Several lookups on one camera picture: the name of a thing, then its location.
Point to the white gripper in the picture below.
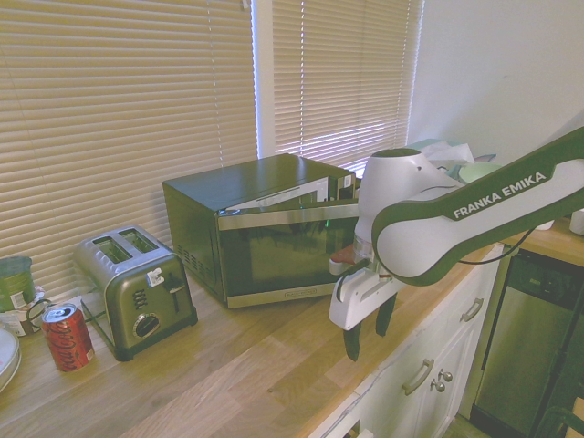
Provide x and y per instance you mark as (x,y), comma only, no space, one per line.
(360,294)

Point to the stainless dishwasher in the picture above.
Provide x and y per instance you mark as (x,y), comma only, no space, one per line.
(524,328)

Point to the white crumpled paper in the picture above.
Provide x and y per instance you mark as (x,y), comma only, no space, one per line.
(449,153)

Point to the round silver cabinet knob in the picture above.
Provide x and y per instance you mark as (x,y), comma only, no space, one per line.
(447,376)
(439,386)

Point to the black stainless microwave body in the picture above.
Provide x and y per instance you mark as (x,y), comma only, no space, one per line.
(237,191)

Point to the white plate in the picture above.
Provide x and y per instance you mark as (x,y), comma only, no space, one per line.
(8,360)

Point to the red Coca-Cola can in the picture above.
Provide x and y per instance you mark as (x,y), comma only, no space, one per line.
(68,338)

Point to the narrow beige window blind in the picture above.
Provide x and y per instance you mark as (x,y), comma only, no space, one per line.
(347,77)

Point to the wide beige window blind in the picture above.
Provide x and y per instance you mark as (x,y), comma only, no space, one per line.
(123,118)

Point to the green-labelled plastic container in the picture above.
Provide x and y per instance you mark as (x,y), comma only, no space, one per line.
(15,283)

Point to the microwave door with steel frame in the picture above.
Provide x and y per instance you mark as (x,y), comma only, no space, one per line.
(283,255)

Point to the white cabinet drawer front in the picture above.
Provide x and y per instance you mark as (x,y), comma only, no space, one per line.
(465,296)

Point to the white cup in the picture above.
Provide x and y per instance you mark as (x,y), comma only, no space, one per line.
(576,226)

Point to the white Franka Emika robot arm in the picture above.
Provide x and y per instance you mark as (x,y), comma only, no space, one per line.
(479,214)

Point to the mint green bowl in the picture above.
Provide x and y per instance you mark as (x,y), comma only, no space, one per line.
(479,172)

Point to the stainless two-slot toaster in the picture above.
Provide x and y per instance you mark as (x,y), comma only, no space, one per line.
(137,292)

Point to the white cabinet door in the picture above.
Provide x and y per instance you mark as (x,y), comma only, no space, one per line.
(415,397)

